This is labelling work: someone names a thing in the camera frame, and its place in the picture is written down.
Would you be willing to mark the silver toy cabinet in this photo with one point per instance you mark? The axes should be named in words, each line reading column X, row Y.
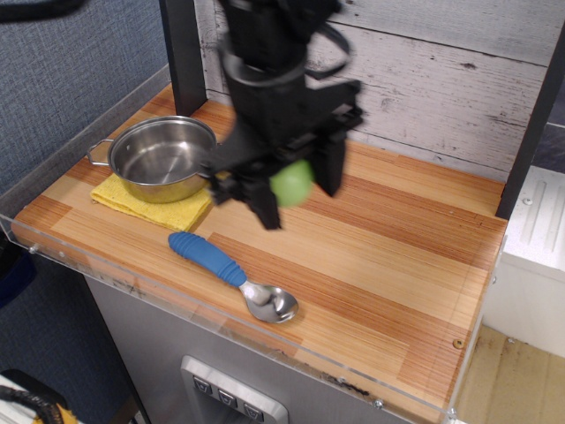
column 153, row 330

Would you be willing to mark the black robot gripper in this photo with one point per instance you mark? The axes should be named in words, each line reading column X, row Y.
column 280, row 120

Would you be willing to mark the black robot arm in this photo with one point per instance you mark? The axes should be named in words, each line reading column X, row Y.
column 272, row 37

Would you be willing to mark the silver dispenser button panel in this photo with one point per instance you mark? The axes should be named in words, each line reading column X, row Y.
column 220, row 398

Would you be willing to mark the stainless steel pot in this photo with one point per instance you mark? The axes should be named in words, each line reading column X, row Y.
column 159, row 159

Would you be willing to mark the green plastic pear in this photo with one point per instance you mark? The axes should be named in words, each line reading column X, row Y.
column 292, row 185

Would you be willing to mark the clear acrylic guard rail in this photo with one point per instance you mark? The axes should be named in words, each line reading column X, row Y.
column 394, row 268

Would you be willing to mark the blue handled metal spoon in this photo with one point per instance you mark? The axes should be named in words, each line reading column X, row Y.
column 264, row 302

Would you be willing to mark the black vertical post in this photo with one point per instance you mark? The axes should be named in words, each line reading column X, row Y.
column 180, row 28
column 534, row 130

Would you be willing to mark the black left vertical post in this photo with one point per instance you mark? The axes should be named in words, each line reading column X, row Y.
column 180, row 28

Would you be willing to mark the yellow cloth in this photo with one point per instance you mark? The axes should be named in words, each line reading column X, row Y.
column 177, row 216

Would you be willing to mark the black right vertical post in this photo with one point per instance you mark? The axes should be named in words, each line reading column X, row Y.
column 534, row 130

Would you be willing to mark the white metal block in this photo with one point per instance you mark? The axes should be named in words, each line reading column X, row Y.
column 526, row 298

